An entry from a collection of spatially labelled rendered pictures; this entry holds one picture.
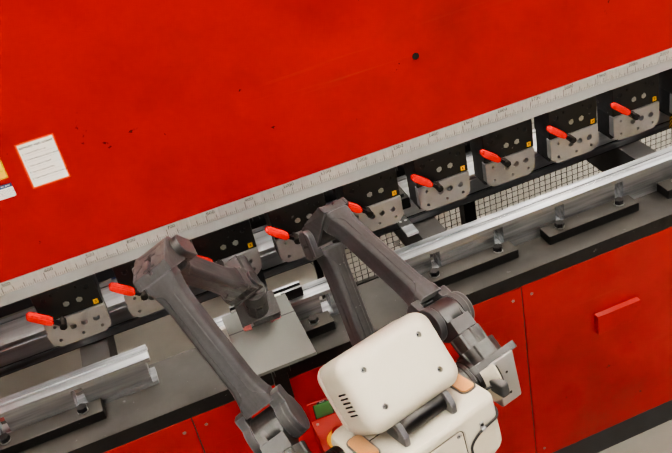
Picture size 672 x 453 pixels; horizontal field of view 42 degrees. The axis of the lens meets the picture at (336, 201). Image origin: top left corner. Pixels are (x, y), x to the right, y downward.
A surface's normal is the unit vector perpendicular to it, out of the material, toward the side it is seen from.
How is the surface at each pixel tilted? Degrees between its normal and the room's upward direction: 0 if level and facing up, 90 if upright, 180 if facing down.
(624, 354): 90
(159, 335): 0
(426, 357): 48
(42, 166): 90
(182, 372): 0
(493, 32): 90
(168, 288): 63
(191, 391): 0
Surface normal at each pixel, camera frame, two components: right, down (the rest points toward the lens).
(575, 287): 0.34, 0.46
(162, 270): -0.07, 0.09
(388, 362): 0.29, -0.29
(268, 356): -0.18, -0.83
